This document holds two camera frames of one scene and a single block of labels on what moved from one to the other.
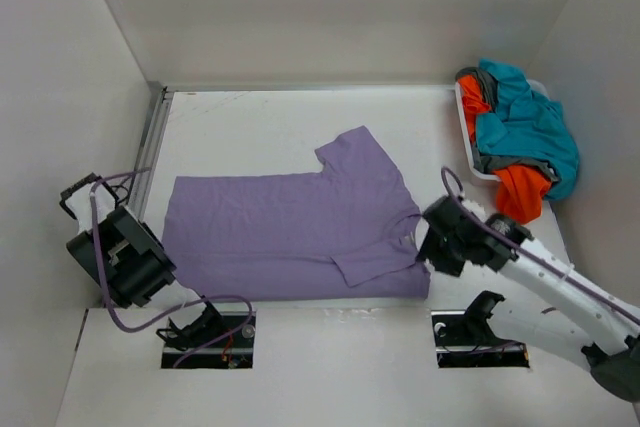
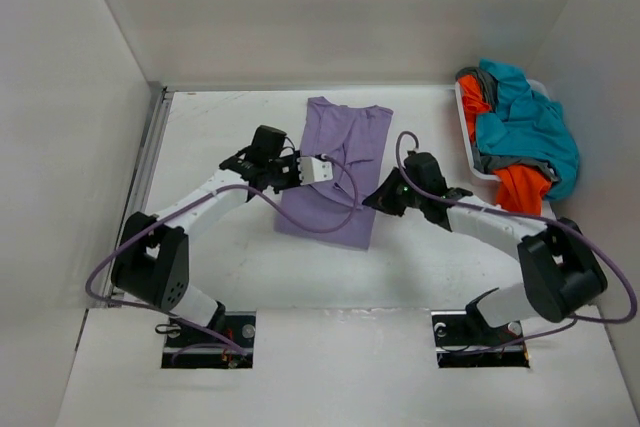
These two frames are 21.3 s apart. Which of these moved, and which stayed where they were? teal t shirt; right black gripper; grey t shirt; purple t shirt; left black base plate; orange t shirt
Moved: right black gripper; purple t shirt
Stayed: left black base plate; grey t shirt; teal t shirt; orange t shirt
